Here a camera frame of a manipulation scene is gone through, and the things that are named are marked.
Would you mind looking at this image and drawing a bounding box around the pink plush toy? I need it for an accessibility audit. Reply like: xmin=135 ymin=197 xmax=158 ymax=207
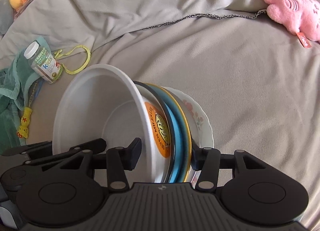
xmin=264 ymin=0 xmax=319 ymax=48

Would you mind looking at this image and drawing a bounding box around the green towel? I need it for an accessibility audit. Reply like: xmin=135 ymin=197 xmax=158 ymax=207
xmin=1 ymin=49 xmax=43 ymax=152

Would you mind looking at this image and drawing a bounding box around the black white braided cord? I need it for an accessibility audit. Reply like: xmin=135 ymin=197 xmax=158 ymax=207
xmin=130 ymin=8 xmax=268 ymax=33

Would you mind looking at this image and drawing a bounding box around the white bowl yellow rim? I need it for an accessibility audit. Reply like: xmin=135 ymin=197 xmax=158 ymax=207
xmin=144 ymin=84 xmax=192 ymax=183

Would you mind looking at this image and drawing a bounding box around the white floral ceramic plate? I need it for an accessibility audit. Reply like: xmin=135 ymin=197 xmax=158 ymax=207
xmin=159 ymin=85 xmax=215 ymax=184

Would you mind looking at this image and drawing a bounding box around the grey plush toy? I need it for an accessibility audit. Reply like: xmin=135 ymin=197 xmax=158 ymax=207
xmin=0 ymin=0 xmax=14 ymax=36

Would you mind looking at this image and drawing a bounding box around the white paper bowl orange logo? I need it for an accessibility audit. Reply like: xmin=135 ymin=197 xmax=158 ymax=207
xmin=53 ymin=64 xmax=171 ymax=184

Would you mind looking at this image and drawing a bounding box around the stainless steel bowl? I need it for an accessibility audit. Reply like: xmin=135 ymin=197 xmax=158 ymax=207
xmin=187 ymin=168 xmax=201 ymax=187

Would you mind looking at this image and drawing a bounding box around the kids vitamin bottle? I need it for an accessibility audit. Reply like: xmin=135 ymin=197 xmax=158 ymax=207
xmin=23 ymin=41 xmax=63 ymax=84

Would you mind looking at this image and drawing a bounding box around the blue enamel bowl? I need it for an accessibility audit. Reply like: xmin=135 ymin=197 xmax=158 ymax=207
xmin=135 ymin=81 xmax=188 ymax=183

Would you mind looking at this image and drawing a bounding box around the yellow cat charm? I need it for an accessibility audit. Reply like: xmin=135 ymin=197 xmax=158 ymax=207
xmin=17 ymin=107 xmax=33 ymax=139

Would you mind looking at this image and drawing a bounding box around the yellow cord loop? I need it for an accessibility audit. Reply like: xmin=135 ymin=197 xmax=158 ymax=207
xmin=53 ymin=44 xmax=91 ymax=75

